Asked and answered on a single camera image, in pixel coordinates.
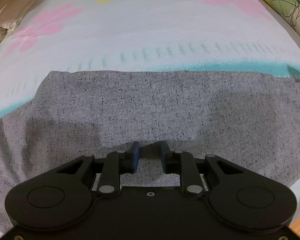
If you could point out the floral bed sheet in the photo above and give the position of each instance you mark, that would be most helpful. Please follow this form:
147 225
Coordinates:
143 36

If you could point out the grey speckled pants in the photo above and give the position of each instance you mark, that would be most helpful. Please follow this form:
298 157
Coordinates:
251 119

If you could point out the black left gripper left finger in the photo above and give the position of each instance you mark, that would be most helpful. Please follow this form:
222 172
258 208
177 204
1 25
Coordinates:
116 164

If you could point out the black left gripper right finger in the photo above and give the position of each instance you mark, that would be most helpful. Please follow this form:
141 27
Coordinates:
183 164

